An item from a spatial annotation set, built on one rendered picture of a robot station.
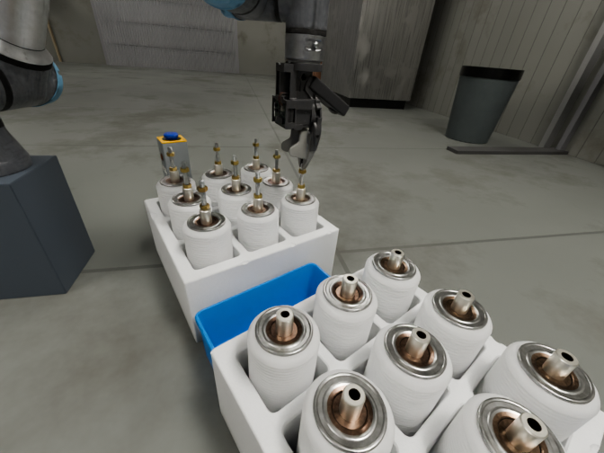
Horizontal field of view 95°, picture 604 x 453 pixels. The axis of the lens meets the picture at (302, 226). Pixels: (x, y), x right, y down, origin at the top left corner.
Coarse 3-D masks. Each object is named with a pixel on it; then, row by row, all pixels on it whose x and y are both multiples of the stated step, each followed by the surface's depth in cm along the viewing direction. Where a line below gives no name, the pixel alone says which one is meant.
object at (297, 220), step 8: (280, 208) 70; (288, 208) 66; (296, 208) 66; (304, 208) 66; (312, 208) 67; (280, 216) 71; (288, 216) 68; (296, 216) 67; (304, 216) 67; (312, 216) 68; (280, 224) 72; (288, 224) 69; (296, 224) 68; (304, 224) 68; (312, 224) 69; (288, 232) 70; (296, 232) 69; (304, 232) 69
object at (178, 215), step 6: (168, 204) 63; (210, 204) 66; (174, 210) 61; (180, 210) 61; (186, 210) 61; (192, 210) 62; (198, 210) 62; (174, 216) 62; (180, 216) 62; (186, 216) 62; (174, 222) 64; (180, 222) 63; (174, 228) 65; (180, 228) 64; (174, 234) 66; (180, 234) 65
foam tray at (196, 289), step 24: (168, 240) 62; (288, 240) 66; (312, 240) 68; (336, 240) 73; (168, 264) 67; (216, 264) 57; (240, 264) 58; (264, 264) 62; (288, 264) 66; (192, 288) 53; (216, 288) 57; (240, 288) 61; (192, 312) 56
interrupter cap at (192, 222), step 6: (192, 216) 58; (198, 216) 58; (216, 216) 59; (222, 216) 59; (192, 222) 56; (198, 222) 57; (216, 222) 57; (222, 222) 57; (192, 228) 54; (198, 228) 54; (204, 228) 54; (210, 228) 54; (216, 228) 55
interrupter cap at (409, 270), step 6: (384, 252) 52; (390, 252) 52; (378, 258) 50; (384, 258) 50; (378, 264) 49; (384, 264) 49; (402, 264) 50; (408, 264) 49; (378, 270) 47; (384, 270) 47; (390, 270) 48; (396, 270) 48; (402, 270) 48; (408, 270) 48; (414, 270) 48; (390, 276) 46; (396, 276) 46; (402, 276) 46; (408, 276) 46
